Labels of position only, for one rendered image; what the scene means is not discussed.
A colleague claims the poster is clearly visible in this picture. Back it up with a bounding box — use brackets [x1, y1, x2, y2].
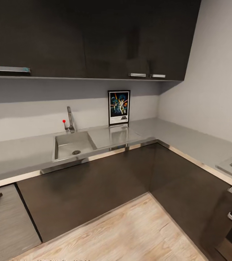
[108, 90, 130, 125]

